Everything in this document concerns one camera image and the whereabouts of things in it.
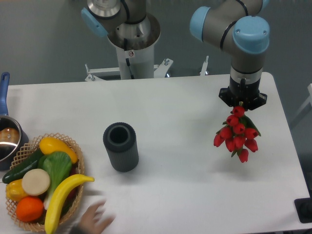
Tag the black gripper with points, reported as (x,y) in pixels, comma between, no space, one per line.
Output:
(244,94)

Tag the red tulip bouquet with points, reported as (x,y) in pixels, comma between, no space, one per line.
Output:
(238,133)

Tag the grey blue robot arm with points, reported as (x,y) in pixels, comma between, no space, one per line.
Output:
(234,27)

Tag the blurred human hand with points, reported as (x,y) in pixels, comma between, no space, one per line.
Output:
(93,221)

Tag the black device at edge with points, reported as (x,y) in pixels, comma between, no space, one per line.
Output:
(304,209)

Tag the dark grey ribbed vase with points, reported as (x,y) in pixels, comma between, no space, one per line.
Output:
(120,142)

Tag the green bok choy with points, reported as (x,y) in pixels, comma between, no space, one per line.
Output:
(58,166)

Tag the yellow squash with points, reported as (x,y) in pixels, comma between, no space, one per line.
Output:
(50,145)

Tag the yellow banana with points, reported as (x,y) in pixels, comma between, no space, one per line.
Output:
(58,199)

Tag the beige round disc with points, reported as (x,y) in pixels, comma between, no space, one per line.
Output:
(35,182)

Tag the woven wicker basket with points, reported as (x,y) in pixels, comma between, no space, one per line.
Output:
(73,199)

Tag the green cucumber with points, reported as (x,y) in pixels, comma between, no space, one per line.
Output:
(22,168)

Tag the orange fruit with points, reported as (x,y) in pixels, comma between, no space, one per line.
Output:
(29,209)

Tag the yellow bell pepper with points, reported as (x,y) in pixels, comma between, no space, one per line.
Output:
(15,191)

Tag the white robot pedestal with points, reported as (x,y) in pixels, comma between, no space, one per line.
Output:
(134,44)

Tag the blue handled saucepan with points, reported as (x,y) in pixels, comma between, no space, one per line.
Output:
(12,136)

